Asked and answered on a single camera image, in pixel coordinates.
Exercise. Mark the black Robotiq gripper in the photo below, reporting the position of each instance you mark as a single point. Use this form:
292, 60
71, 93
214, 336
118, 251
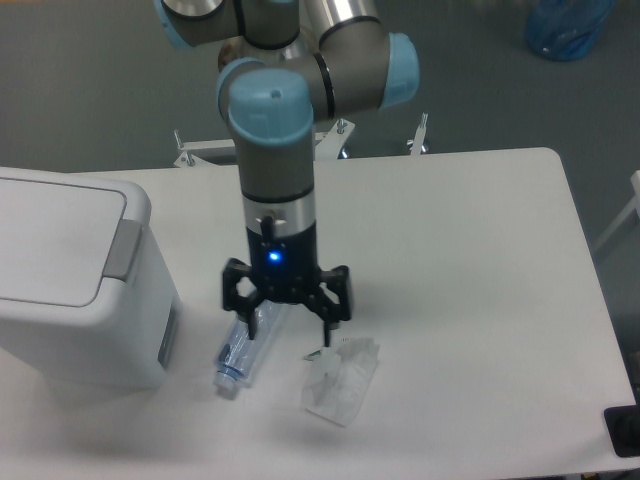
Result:
286, 270

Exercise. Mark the white push-button trash can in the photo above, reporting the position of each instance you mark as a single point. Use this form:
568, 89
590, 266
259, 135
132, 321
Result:
86, 294

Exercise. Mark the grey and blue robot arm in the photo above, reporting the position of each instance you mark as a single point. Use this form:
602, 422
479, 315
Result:
271, 110

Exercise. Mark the clear crushed plastic bottle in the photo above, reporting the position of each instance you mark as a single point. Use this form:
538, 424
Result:
239, 358

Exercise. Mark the crumpled white plastic pouch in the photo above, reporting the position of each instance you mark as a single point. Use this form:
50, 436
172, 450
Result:
339, 378

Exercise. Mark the black device at table edge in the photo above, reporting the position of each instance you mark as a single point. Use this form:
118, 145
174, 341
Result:
623, 426

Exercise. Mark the white pedestal base frame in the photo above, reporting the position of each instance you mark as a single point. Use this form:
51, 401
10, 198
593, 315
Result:
332, 144

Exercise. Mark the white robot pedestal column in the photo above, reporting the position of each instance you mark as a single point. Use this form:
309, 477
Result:
237, 47

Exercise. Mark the white frame at right edge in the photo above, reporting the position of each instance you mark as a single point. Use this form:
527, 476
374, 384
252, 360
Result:
622, 224

